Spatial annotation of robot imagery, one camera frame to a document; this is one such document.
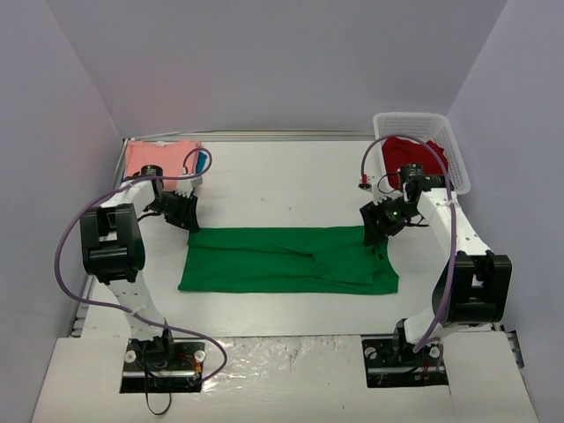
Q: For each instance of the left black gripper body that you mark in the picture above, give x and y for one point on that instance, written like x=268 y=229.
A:
x=179 y=210

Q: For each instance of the blue folded t shirt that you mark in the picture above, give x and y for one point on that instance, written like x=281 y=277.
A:
x=203 y=160

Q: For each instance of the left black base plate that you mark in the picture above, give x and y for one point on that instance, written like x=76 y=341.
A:
x=181 y=371

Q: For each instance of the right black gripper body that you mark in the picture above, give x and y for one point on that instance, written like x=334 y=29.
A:
x=377 y=218

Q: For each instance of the green t shirt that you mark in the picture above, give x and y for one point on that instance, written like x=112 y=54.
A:
x=286 y=260

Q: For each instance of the red t shirt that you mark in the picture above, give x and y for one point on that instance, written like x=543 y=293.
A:
x=398 y=152

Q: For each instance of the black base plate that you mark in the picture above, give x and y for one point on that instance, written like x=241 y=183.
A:
x=390 y=367
x=181 y=371

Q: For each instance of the white plastic basket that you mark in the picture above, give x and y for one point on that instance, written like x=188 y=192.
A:
x=427 y=127

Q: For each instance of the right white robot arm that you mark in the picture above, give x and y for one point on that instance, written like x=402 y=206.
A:
x=472 y=290

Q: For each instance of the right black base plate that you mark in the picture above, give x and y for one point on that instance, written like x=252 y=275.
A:
x=390 y=367

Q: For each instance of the pink folded t shirt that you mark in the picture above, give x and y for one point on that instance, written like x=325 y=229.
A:
x=168 y=156

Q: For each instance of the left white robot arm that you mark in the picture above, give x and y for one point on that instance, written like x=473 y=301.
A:
x=114 y=252

